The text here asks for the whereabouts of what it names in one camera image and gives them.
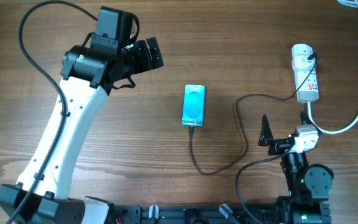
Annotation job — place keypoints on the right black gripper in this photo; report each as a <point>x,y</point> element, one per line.
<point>266,135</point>

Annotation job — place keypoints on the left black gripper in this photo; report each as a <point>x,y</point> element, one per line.
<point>145,65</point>

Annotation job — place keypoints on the blue Galaxy smartphone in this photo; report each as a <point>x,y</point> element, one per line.
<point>193,105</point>

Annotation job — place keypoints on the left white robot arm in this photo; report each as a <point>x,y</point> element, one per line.
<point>111,53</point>

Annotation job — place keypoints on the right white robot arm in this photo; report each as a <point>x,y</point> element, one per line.
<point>308,185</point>

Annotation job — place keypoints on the white charger plug adapter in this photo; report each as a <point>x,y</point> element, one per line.
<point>303,62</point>

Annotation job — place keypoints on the white power strip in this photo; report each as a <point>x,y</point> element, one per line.
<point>306,82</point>

